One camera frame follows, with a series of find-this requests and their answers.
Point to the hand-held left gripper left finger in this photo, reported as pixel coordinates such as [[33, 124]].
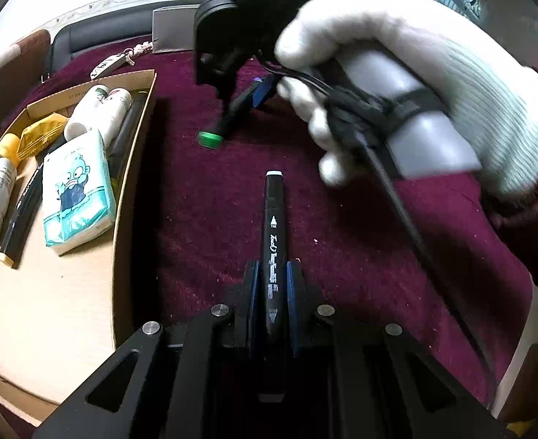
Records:
[[250, 311]]

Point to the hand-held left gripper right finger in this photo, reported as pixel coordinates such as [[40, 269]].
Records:
[[295, 311]]

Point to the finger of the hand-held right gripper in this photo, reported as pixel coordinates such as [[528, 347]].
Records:
[[262, 93], [229, 91]]

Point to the black marker with green cap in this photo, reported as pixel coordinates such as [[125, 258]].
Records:
[[210, 139]]

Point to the black marker with grey caps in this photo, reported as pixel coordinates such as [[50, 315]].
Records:
[[272, 238]]

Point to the black marker with olive caps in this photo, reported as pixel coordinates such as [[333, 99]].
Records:
[[129, 128]]

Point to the white bottle with red label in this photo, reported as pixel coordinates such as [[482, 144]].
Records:
[[115, 114]]

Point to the small white bottle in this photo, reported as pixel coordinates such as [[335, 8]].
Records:
[[83, 116]]

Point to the teal cartoon tissue pack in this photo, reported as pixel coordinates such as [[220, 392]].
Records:
[[77, 192]]

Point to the yellow packet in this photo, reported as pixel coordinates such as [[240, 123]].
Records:
[[40, 137]]

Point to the cardboard tray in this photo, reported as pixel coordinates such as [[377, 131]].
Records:
[[45, 306]]

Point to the black marker with beige caps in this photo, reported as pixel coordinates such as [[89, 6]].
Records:
[[19, 219]]

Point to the person's right hand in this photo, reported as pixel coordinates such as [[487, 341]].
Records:
[[456, 64]]

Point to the grey rectangular box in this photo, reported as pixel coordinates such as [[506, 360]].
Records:
[[173, 27]]

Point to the black leather sofa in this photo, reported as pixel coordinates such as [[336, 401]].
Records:
[[90, 39]]

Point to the brown armchair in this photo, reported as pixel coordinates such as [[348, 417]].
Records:
[[17, 68]]

